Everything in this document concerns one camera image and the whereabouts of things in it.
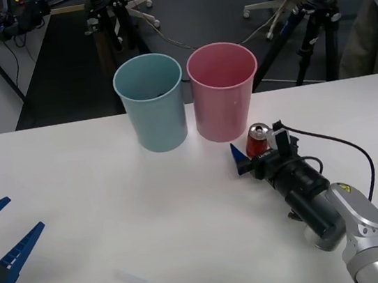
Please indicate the pale blue plastic bin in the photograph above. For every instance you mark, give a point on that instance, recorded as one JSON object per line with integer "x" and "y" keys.
{"x": 158, "y": 124}

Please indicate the red drink can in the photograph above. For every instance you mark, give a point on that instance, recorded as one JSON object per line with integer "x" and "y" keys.
{"x": 257, "y": 144}

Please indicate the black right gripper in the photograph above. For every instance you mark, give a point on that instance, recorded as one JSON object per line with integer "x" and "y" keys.
{"x": 271, "y": 163}

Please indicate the pink plastic bin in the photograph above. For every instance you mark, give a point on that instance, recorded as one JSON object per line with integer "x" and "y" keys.
{"x": 222, "y": 115}

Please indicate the white chair base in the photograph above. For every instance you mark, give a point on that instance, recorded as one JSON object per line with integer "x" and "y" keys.
{"x": 151, "y": 21}

